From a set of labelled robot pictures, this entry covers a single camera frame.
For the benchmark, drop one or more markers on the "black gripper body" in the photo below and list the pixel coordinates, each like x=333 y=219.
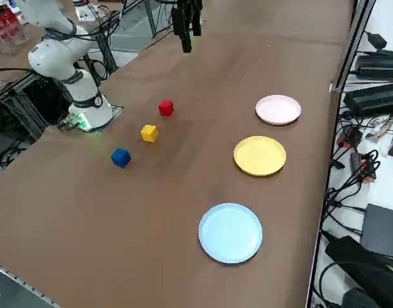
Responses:
x=187 y=6

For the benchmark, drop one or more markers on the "red cube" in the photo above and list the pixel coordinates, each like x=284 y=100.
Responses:
x=166 y=108

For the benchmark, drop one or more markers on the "yellow cube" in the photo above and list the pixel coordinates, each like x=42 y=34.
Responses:
x=149 y=133

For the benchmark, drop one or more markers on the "blue cube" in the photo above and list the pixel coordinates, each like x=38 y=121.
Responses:
x=120 y=158

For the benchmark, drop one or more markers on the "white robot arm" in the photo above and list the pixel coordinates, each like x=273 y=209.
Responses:
x=52 y=59

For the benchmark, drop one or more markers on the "white plate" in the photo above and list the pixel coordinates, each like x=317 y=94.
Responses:
x=278 y=109

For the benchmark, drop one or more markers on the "yellow plate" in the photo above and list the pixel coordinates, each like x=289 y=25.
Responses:
x=259 y=156

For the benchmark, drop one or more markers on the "light blue plate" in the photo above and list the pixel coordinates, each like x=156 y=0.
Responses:
x=229 y=233

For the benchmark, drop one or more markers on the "clear rack with red items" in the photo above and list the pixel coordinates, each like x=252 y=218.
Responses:
x=7 y=25

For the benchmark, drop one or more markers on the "small black power adapter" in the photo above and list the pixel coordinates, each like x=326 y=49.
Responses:
x=377 y=40

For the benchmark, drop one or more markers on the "black power brick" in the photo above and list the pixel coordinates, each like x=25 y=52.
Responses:
x=372 y=99
x=379 y=65

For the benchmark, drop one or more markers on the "red and black device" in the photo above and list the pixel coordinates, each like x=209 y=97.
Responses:
x=351 y=136

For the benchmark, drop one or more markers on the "black and orange device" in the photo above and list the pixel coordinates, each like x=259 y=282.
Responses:
x=364 y=168

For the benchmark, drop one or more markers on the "dark grey flat box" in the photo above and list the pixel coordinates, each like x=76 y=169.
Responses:
x=383 y=227

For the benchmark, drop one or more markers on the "black tripod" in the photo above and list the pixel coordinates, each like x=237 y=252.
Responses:
x=359 y=263

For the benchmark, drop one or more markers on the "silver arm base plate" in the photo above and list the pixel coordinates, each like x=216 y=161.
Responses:
x=117 y=110

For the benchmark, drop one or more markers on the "white post bracket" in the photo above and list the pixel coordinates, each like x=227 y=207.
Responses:
x=335 y=88

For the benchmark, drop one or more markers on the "aluminium camera post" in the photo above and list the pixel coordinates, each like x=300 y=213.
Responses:
x=352 y=41

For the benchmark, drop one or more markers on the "black support frame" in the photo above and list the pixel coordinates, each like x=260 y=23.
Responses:
x=29 y=106

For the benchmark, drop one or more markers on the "silver table edge rail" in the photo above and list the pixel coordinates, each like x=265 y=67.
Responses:
x=23 y=285

